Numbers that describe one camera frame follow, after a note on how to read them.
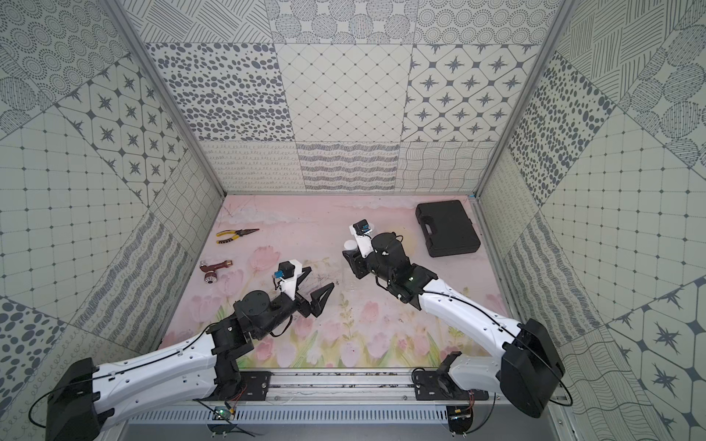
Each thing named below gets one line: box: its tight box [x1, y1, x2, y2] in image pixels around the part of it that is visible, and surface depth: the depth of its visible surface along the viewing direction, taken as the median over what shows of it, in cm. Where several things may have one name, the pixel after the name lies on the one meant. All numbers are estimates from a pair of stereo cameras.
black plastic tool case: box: [415, 200, 481, 258], surface depth 106 cm
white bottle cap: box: [343, 239, 358, 251], surface depth 78 cm
